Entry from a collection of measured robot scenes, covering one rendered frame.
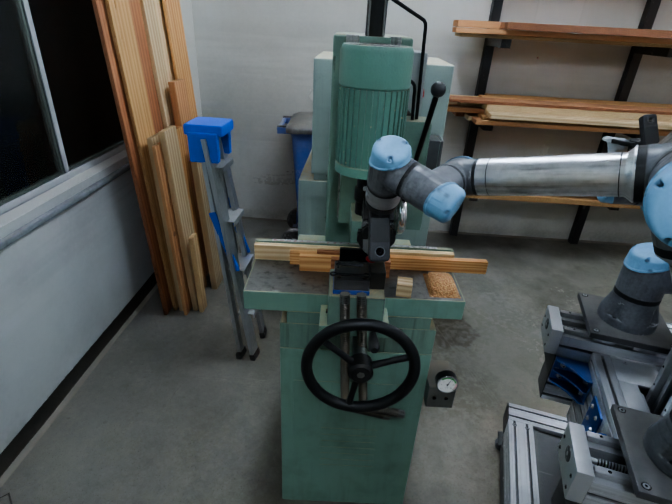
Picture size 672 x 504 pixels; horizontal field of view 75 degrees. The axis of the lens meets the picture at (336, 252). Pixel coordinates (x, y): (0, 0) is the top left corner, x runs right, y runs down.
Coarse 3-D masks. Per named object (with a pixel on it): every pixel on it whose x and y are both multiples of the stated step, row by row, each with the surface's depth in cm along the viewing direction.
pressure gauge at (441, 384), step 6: (444, 372) 123; (450, 372) 123; (438, 378) 123; (444, 378) 122; (450, 378) 122; (456, 378) 123; (438, 384) 123; (444, 384) 123; (450, 384) 123; (456, 384) 123; (438, 390) 124; (444, 390) 124; (450, 390) 124
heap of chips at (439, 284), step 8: (432, 272) 126; (440, 272) 126; (432, 280) 123; (440, 280) 121; (448, 280) 122; (432, 288) 120; (440, 288) 119; (448, 288) 119; (456, 288) 120; (432, 296) 119; (440, 296) 119; (448, 296) 119; (456, 296) 119
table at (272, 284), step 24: (264, 264) 130; (288, 264) 131; (264, 288) 118; (288, 288) 119; (312, 288) 120; (384, 312) 116; (408, 312) 119; (432, 312) 119; (456, 312) 119; (384, 336) 111
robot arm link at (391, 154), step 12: (384, 144) 81; (396, 144) 81; (408, 144) 82; (372, 156) 82; (384, 156) 80; (396, 156) 80; (408, 156) 80; (372, 168) 84; (384, 168) 81; (396, 168) 81; (372, 180) 86; (384, 180) 83; (396, 180) 82; (372, 192) 89; (384, 192) 87
